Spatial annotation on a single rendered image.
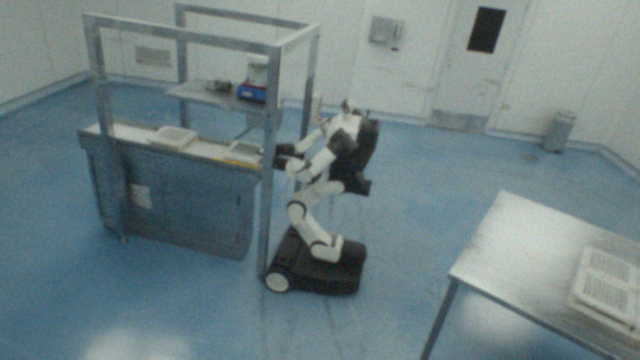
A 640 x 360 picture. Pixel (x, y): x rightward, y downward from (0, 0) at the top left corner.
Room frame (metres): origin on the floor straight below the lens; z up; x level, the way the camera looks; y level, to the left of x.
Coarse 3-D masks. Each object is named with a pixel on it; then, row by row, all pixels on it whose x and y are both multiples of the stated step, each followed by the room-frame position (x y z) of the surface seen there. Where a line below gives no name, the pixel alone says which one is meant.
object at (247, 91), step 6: (240, 84) 2.24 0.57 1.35; (246, 84) 2.24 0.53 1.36; (240, 90) 2.22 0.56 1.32; (246, 90) 2.22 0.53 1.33; (252, 90) 2.21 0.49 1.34; (258, 90) 2.21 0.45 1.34; (264, 90) 2.22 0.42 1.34; (240, 96) 2.23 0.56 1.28; (246, 96) 2.22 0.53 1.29; (252, 96) 2.21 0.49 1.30; (258, 96) 2.21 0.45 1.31; (264, 96) 2.20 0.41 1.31; (264, 102) 2.21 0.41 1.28
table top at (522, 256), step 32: (480, 224) 1.88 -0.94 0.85; (512, 224) 1.93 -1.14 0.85; (544, 224) 1.99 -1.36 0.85; (576, 224) 2.04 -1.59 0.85; (480, 256) 1.58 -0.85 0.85; (512, 256) 1.62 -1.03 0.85; (544, 256) 1.66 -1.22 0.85; (576, 256) 1.70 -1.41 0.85; (480, 288) 1.35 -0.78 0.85; (512, 288) 1.38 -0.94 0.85; (544, 288) 1.41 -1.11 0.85; (544, 320) 1.20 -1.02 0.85; (576, 320) 1.23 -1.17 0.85; (608, 352) 1.08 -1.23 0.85
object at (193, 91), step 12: (192, 84) 2.37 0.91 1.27; (204, 84) 2.40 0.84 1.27; (168, 96) 2.14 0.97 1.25; (180, 96) 2.13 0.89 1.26; (192, 96) 2.15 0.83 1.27; (204, 96) 2.18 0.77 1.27; (216, 96) 2.21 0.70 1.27; (228, 96) 2.24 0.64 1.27; (228, 108) 2.09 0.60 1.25; (240, 108) 2.08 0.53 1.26; (252, 108) 2.09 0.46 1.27; (264, 108) 2.12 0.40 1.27
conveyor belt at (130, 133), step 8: (88, 128) 2.41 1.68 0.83; (96, 128) 2.43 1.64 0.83; (120, 128) 2.49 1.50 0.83; (128, 128) 2.50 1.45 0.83; (136, 128) 2.52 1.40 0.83; (120, 136) 2.36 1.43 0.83; (128, 136) 2.38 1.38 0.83; (136, 136) 2.40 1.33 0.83; (144, 136) 2.42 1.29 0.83; (200, 144) 2.42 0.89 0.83; (208, 144) 2.44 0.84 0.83; (192, 152) 2.28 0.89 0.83; (200, 152) 2.30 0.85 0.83; (208, 152) 2.32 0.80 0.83; (216, 152) 2.33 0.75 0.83; (200, 160) 2.20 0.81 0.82
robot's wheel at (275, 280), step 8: (272, 272) 1.96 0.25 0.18; (280, 272) 1.95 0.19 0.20; (288, 272) 1.98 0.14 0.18; (264, 280) 1.96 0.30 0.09; (272, 280) 1.98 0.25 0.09; (280, 280) 1.97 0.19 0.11; (288, 280) 1.94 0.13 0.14; (272, 288) 1.96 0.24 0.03; (280, 288) 1.97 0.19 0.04; (288, 288) 1.94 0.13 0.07
